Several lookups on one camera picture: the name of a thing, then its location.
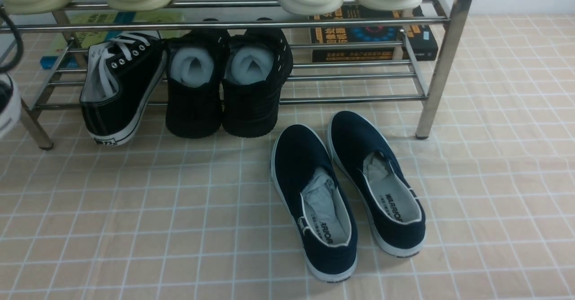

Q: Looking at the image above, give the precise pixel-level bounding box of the black cable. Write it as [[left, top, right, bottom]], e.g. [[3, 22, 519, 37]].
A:
[[0, 9, 24, 74]]

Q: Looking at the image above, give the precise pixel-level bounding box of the black mesh shoe right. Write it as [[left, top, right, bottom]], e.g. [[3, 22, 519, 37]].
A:
[[221, 27, 294, 138]]

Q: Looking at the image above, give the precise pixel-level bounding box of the navy slip-on shoe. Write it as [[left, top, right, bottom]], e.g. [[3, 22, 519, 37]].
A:
[[327, 111, 426, 258], [270, 124, 358, 283]]

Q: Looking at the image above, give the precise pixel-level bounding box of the navy slip-on shoe right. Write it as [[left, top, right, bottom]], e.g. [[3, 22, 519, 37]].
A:
[[327, 111, 426, 258]]

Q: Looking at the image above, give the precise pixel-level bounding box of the metal shoe rack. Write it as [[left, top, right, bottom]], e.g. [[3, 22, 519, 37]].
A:
[[17, 0, 473, 151]]

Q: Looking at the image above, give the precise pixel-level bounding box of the black mesh shoe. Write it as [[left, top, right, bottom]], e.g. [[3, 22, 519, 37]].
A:
[[221, 27, 294, 138], [164, 28, 230, 140]]

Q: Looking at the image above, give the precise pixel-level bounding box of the black book with orange text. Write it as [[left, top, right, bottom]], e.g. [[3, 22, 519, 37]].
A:
[[310, 5, 439, 63]]

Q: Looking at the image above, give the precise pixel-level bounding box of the navy slip-on shoe left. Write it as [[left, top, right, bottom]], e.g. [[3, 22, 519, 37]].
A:
[[270, 124, 358, 283]]

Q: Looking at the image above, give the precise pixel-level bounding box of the green and blue book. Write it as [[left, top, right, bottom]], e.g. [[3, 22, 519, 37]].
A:
[[40, 11, 185, 70]]

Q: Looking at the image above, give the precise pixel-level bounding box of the black mesh shoe left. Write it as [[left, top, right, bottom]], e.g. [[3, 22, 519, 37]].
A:
[[164, 28, 230, 140]]

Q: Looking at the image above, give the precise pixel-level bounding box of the black canvas sneaker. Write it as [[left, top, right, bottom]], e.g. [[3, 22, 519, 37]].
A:
[[80, 31, 167, 147], [0, 74, 22, 139]]

